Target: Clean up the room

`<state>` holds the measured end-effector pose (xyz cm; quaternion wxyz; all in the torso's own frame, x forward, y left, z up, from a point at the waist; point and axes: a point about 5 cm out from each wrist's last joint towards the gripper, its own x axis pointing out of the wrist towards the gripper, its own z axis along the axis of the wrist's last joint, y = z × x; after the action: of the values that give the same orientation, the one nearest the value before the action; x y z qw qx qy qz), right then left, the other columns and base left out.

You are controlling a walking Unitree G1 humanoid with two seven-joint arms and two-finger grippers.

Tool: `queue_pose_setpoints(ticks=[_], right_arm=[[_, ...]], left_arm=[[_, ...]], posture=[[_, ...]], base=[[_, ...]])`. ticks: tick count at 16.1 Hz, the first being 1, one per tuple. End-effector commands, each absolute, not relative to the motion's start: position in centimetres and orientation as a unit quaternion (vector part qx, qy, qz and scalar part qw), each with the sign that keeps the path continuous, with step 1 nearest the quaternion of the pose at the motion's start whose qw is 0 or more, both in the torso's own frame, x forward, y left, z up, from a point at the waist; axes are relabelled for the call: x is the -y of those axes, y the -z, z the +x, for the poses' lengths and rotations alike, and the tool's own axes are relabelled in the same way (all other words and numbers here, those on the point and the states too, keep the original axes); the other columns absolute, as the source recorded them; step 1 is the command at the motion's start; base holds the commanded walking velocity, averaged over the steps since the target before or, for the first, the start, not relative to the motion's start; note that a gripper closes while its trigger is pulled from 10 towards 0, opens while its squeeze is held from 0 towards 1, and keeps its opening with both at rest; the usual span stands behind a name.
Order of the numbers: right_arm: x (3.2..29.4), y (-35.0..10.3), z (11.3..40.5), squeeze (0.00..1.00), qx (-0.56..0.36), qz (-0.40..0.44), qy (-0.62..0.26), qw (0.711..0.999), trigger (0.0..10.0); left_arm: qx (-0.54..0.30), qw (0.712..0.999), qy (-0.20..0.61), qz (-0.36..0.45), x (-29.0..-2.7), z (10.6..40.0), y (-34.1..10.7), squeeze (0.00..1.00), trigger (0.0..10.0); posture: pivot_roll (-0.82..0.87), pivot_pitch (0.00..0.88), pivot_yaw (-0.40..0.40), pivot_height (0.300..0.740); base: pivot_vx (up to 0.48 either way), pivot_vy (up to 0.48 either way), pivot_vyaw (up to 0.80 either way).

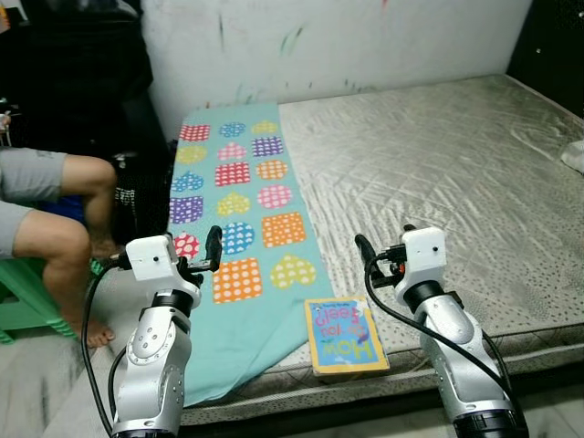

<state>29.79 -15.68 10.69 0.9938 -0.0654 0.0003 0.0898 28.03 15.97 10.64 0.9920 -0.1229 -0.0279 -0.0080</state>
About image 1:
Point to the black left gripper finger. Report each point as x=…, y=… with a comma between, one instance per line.
x=213, y=248

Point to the blue yellow children's book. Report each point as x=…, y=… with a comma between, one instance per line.
x=345, y=338

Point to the white pillow with green print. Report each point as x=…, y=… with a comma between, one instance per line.
x=575, y=157

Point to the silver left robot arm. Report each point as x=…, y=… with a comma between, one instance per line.
x=151, y=365

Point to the black mesh-sided bag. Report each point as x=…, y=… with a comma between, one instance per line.
x=141, y=201

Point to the teal blanket with colourful shapes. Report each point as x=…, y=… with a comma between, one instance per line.
x=246, y=338

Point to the person in white shirt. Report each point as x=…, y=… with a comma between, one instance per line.
x=55, y=237

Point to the green plastic stool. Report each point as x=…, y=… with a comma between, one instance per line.
x=23, y=292

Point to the black tufted headboard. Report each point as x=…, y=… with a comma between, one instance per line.
x=552, y=46

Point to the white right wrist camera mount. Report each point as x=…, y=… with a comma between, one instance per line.
x=424, y=254

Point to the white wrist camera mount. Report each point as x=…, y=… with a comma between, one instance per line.
x=424, y=254
x=153, y=262

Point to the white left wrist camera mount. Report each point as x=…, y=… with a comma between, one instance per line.
x=153, y=262

